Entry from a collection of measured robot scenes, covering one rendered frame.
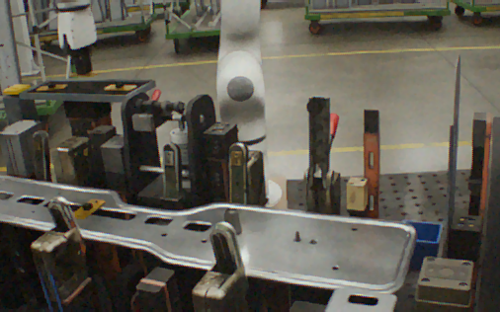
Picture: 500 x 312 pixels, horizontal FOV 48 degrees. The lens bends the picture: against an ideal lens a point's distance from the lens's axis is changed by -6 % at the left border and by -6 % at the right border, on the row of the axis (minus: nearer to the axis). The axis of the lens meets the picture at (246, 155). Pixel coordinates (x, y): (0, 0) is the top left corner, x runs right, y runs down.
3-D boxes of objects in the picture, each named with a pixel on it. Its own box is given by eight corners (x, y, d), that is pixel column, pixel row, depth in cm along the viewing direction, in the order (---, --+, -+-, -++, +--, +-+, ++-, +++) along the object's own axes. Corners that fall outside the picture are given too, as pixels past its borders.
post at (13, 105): (32, 230, 181) (0, 97, 164) (46, 218, 187) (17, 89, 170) (49, 233, 178) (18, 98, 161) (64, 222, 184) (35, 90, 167)
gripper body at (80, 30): (76, 1, 152) (83, 41, 156) (49, 9, 143) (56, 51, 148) (97, 0, 148) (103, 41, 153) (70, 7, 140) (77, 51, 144)
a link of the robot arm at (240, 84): (265, 126, 169) (260, 44, 158) (269, 154, 152) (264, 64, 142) (222, 129, 169) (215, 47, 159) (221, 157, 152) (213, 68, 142)
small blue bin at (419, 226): (393, 269, 145) (394, 238, 142) (400, 248, 154) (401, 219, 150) (436, 273, 141) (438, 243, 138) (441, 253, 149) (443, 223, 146)
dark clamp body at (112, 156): (116, 285, 150) (86, 148, 135) (141, 259, 161) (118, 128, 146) (150, 293, 145) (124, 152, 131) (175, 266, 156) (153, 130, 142)
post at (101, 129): (117, 271, 156) (88, 130, 140) (126, 261, 160) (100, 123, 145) (132, 273, 154) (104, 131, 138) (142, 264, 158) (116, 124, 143)
